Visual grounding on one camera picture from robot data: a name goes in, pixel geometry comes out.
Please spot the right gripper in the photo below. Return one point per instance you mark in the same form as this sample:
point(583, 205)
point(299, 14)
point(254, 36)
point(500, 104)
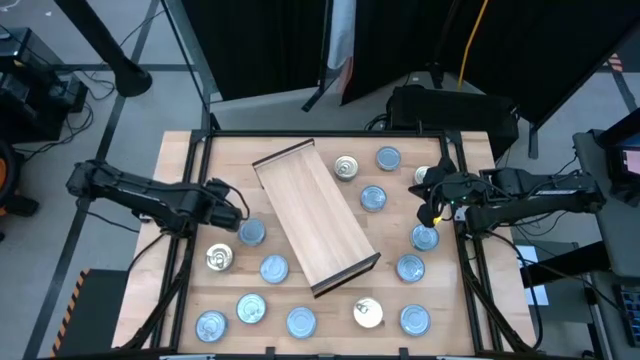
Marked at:
point(450, 192)

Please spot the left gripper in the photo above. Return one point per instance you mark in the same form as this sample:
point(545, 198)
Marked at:
point(225, 210)

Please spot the silver-lid seafood can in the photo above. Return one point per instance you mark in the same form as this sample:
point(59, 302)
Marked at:
point(251, 308)
point(410, 268)
point(211, 326)
point(425, 238)
point(415, 320)
point(274, 269)
point(252, 233)

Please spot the blue and red tin can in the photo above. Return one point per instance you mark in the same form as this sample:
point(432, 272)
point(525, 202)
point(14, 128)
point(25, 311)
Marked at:
point(219, 257)

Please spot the green-label silver tuna can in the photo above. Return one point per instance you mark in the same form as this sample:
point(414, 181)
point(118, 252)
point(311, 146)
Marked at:
point(388, 158)
point(301, 322)

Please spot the red-label silver seafood can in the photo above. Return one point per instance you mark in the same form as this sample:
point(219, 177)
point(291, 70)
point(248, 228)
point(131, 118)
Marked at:
point(373, 198)

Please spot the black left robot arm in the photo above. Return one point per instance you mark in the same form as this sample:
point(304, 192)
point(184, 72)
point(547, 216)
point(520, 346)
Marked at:
point(150, 197)

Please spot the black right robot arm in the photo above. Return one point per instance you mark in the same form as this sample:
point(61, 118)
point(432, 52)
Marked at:
point(540, 195)

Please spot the black equipment case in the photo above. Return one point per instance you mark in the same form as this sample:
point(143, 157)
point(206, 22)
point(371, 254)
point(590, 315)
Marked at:
point(450, 115)

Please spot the can with white lid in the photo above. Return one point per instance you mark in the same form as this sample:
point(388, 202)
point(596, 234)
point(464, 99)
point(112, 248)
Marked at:
point(368, 313)

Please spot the black floor beam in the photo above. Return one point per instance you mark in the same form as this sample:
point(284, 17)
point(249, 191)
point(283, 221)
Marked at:
point(565, 260)

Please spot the black pole stand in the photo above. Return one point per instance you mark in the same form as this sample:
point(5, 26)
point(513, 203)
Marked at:
point(130, 77)

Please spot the hazard-striped black mat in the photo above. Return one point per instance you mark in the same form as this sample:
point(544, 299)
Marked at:
point(95, 315)

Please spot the grey desk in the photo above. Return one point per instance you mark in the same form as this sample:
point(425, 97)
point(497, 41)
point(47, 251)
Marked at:
point(615, 235)

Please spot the black monitor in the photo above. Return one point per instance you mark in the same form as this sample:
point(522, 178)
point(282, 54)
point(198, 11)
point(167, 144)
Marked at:
point(627, 162)

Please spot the orange and black machine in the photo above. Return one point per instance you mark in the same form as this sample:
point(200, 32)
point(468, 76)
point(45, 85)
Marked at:
point(7, 175)

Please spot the black equipment rack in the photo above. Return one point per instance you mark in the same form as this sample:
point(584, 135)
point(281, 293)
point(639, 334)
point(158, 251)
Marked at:
point(30, 100)

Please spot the black keyboard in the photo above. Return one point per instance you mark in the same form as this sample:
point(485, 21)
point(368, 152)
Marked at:
point(631, 310)

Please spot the wooden shelf with black frame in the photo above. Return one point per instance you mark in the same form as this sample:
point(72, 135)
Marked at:
point(315, 215)

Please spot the grey metal post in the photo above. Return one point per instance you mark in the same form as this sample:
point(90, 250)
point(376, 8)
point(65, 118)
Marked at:
point(195, 55)

